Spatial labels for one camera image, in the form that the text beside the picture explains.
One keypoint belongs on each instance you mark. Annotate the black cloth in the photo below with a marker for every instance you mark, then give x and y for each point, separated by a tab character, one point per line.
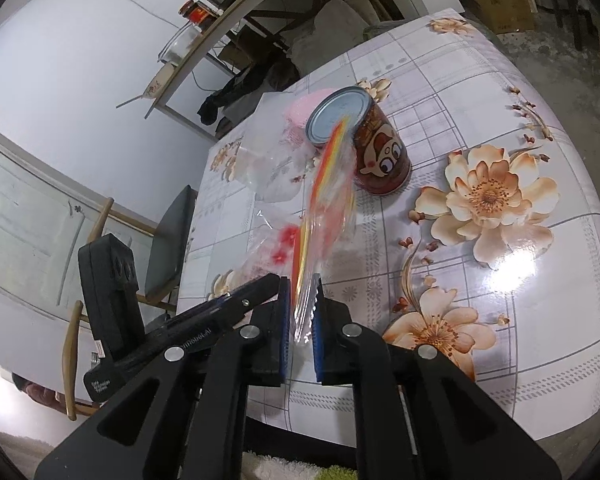
240	95

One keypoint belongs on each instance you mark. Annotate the floral serving dish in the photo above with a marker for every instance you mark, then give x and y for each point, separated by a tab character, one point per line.
160	80

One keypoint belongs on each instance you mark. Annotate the fluffy green white robe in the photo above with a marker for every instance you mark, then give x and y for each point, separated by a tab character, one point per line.
300	470

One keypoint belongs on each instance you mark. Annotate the black seat wooden chair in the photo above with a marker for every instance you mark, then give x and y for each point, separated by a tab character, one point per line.
172	240

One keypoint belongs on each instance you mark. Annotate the white framed glass door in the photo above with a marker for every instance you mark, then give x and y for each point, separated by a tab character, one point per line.
20	220

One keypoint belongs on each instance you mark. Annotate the grey side table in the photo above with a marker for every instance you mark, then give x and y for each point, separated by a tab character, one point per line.
205	45

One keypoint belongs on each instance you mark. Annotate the pink soft pad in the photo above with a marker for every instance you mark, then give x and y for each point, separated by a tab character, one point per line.
300	115

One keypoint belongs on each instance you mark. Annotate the brown cartoon can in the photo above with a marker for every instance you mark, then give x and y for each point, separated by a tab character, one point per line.
380	160

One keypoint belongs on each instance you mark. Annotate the small cardboard box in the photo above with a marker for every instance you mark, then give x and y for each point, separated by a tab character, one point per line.
240	55

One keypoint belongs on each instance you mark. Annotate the dark jar with red lid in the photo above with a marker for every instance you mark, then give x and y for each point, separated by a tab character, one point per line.
200	12

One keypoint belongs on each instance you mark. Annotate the person's left hand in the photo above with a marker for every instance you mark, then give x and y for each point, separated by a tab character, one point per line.
40	392

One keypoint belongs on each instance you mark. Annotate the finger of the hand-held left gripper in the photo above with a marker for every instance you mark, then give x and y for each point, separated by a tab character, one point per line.
230	305

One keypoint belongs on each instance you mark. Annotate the white sack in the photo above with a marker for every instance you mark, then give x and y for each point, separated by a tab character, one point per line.
330	35

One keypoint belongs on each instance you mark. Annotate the glass pot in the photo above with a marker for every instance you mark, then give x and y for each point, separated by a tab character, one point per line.
180	42

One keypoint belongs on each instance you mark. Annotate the floral tablecloth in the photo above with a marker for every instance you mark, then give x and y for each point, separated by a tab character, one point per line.
480	285

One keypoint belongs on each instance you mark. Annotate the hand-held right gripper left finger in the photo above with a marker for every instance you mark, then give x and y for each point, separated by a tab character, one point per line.
283	330

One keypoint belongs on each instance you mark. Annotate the clear bag with striped edge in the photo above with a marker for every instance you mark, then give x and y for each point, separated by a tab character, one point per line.
325	195

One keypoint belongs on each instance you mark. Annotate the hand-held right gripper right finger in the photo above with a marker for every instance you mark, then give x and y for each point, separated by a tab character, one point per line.
319	330

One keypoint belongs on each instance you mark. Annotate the large cardboard box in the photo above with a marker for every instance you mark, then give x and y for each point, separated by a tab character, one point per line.
500	5

